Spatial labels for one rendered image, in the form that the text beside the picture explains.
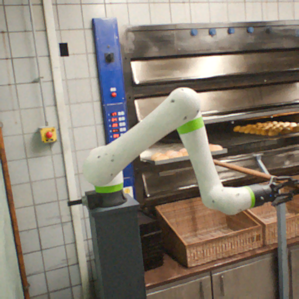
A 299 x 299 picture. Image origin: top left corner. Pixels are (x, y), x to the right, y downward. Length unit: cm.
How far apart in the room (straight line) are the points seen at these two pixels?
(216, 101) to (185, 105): 149
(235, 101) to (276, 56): 52
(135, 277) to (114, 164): 56
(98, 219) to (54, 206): 97
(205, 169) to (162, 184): 114
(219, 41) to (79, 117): 118
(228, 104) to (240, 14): 67
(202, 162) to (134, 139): 34
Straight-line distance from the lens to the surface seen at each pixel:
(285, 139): 323
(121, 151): 138
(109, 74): 248
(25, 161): 244
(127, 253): 165
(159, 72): 262
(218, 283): 247
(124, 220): 160
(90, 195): 160
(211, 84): 281
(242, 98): 296
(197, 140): 154
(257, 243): 260
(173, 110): 135
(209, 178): 158
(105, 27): 251
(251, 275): 260
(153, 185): 266
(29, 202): 249
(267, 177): 188
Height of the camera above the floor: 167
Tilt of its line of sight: 10 degrees down
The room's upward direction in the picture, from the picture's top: 6 degrees counter-clockwise
